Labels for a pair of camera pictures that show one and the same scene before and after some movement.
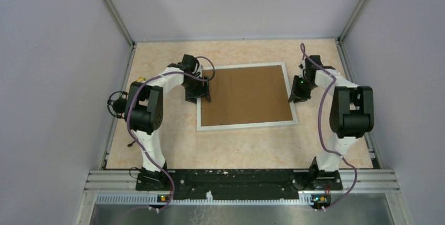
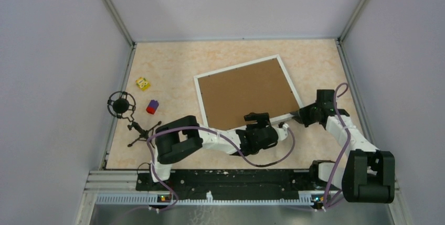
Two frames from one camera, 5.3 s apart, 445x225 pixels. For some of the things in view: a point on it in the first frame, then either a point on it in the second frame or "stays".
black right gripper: (293, 97) -> (300, 115)
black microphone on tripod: (116, 104) stays
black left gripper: (192, 96) -> (262, 119)
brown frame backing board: (245, 95) stays
